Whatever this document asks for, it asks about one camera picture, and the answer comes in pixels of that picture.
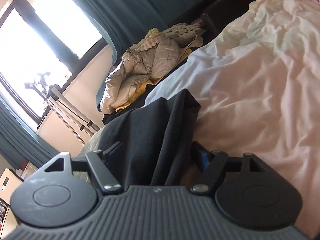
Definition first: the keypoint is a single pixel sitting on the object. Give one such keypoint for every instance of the window frame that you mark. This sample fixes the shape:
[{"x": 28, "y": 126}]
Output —
[{"x": 44, "y": 43}]

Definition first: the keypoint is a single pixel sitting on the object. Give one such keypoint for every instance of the right teal curtain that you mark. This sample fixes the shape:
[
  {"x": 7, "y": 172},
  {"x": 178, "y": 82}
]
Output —
[{"x": 125, "y": 22}]

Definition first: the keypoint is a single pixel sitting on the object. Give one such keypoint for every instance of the silver tripod stand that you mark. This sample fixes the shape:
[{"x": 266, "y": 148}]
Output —
[{"x": 72, "y": 118}]

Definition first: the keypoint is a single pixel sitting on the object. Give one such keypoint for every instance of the cream knitted blanket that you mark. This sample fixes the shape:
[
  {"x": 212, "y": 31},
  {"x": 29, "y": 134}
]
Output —
[{"x": 181, "y": 33}]

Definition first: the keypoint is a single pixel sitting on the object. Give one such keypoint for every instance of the black sofa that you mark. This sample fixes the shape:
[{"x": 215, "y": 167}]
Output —
[{"x": 213, "y": 19}]

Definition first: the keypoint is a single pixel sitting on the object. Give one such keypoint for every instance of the beige puffer jacket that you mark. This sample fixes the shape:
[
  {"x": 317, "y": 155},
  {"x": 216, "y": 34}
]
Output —
[{"x": 135, "y": 68}]

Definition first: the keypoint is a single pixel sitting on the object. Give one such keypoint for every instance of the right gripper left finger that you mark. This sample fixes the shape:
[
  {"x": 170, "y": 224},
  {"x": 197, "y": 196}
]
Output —
[{"x": 104, "y": 180}]

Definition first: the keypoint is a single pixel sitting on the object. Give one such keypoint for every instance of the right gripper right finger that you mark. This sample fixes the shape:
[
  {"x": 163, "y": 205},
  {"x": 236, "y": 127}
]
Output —
[{"x": 212, "y": 168}]

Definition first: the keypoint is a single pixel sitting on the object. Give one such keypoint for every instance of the teal curtain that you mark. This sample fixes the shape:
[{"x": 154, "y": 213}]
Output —
[
  {"x": 19, "y": 143},
  {"x": 125, "y": 22}
]

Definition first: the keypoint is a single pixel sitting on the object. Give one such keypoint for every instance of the black pants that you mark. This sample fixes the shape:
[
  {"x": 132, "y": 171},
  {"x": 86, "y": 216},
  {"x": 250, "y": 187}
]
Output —
[{"x": 157, "y": 140}]

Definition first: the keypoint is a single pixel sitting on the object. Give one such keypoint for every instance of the pastel bed sheet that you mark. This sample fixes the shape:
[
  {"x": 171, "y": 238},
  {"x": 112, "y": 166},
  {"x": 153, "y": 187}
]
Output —
[{"x": 258, "y": 87}]

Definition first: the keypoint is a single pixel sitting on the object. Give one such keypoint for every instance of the left teal curtain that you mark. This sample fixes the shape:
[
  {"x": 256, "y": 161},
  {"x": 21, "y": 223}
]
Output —
[{"x": 19, "y": 143}]

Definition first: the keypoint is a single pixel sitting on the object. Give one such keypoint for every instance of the white chair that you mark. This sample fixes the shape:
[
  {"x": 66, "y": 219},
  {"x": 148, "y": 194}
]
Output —
[{"x": 9, "y": 182}]

